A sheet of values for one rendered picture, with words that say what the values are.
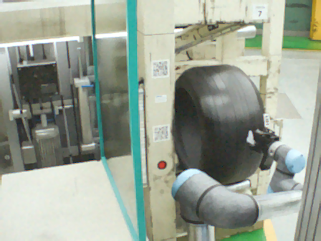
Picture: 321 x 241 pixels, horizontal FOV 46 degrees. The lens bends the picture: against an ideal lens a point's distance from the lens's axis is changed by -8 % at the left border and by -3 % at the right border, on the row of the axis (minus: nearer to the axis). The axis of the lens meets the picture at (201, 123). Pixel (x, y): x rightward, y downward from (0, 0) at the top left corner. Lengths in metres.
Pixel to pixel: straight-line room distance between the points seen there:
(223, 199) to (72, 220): 0.43
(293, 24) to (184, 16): 9.55
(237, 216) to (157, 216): 0.94
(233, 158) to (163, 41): 0.57
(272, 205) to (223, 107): 0.61
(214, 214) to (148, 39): 0.81
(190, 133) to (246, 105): 0.56
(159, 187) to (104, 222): 0.78
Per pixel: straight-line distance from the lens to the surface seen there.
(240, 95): 1.71
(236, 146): 1.68
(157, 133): 1.74
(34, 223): 1.18
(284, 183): 1.41
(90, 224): 1.14
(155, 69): 1.64
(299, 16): 11.39
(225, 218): 1.07
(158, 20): 1.61
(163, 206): 1.94
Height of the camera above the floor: 1.94
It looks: 23 degrees down
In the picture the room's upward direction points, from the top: 1 degrees clockwise
